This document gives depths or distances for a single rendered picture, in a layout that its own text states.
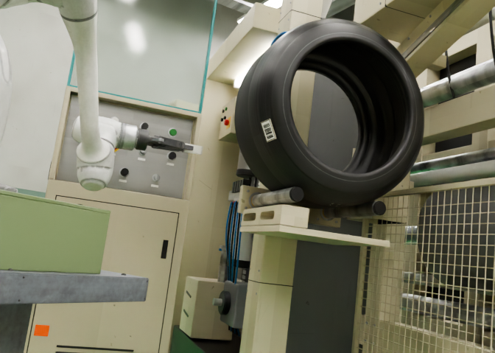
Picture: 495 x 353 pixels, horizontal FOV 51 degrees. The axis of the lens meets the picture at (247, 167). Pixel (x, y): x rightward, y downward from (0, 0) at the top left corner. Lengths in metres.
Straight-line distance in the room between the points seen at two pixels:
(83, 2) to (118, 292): 0.84
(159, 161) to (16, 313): 1.36
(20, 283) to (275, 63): 1.03
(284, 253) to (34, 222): 1.24
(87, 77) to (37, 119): 8.93
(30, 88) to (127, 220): 8.64
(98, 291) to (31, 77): 9.90
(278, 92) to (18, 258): 0.95
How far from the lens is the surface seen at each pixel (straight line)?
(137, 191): 2.14
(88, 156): 1.65
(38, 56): 10.78
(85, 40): 1.54
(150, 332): 2.12
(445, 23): 1.89
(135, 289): 0.89
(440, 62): 2.11
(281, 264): 1.88
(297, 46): 1.57
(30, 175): 10.36
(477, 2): 1.85
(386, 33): 2.17
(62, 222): 0.80
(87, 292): 0.82
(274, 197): 1.61
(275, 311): 1.89
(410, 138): 1.69
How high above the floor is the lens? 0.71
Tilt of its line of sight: 10 degrees up
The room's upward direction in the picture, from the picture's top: 7 degrees clockwise
